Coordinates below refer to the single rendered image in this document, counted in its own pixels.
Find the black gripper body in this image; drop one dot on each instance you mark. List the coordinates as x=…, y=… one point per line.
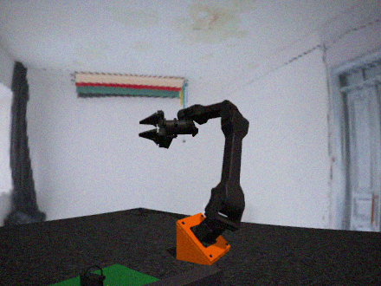
x=166, y=127

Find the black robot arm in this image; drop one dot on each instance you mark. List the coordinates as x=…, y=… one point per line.
x=227, y=197

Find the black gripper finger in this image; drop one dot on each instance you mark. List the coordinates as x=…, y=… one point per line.
x=151, y=135
x=150, y=120

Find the green circuit board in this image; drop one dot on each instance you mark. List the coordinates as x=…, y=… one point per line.
x=116, y=275

